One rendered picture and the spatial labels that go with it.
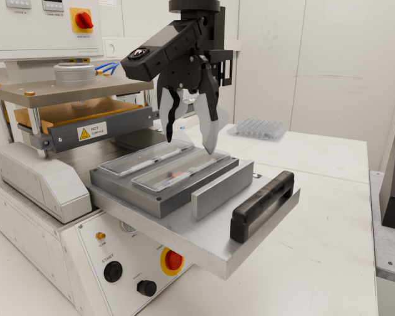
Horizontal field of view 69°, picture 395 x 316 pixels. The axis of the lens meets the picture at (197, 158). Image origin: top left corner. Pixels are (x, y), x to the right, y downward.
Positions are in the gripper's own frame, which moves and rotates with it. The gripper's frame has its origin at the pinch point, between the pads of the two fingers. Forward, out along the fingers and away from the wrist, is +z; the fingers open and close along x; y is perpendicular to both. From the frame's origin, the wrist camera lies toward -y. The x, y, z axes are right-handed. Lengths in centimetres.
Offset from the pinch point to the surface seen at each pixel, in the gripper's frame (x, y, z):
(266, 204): -15.4, -2.0, 4.2
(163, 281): 2.8, -3.5, 27.4
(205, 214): -8.4, -5.7, 6.9
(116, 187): 5.0, -10.0, 5.5
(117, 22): 100, 64, -24
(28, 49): 42.8, -3.2, -13.3
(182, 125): 53, 58, 19
